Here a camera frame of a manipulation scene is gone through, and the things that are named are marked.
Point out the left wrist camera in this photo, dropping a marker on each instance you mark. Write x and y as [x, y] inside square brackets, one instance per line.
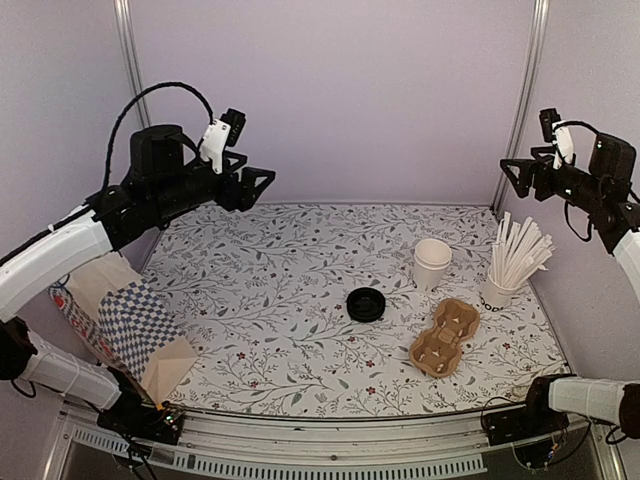
[221, 133]

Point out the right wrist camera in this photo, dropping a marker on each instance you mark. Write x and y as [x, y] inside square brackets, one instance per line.
[558, 135]

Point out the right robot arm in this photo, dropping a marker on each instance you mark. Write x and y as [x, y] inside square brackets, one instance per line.
[604, 192]

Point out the white paper cup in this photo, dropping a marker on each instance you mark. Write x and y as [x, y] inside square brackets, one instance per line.
[432, 253]
[427, 275]

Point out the floral patterned table mat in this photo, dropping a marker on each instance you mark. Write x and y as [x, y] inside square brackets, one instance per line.
[262, 298]

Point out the aluminium front rail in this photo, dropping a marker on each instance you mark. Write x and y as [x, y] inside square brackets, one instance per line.
[219, 445]

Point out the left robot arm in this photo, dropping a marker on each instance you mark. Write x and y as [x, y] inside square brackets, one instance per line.
[169, 175]

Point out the black plastic cup lid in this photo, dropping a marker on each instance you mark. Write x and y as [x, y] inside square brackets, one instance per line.
[365, 299]

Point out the left aluminium frame post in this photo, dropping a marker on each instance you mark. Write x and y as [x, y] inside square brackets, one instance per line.
[128, 47]

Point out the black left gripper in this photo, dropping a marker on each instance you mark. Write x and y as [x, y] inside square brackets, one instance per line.
[247, 197]

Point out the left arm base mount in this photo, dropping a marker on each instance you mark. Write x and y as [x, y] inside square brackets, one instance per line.
[140, 420]

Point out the right aluminium frame post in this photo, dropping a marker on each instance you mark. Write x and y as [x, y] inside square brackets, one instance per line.
[532, 63]

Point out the white paper-wrapped straws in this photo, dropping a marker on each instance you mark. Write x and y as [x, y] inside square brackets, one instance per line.
[519, 250]

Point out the white cup holding straws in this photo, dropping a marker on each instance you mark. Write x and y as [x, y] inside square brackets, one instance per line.
[495, 297]

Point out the blue checkered paper bag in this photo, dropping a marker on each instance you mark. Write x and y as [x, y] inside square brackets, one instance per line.
[125, 324]

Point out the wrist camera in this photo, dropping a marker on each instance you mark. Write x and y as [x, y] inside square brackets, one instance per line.
[221, 133]
[558, 135]

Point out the brown cardboard cup carrier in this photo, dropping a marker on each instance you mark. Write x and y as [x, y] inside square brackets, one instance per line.
[438, 350]

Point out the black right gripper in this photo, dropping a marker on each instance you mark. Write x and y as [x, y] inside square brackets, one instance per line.
[544, 168]

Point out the aluminium frame post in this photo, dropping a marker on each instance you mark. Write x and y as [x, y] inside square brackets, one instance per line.
[532, 63]
[128, 47]

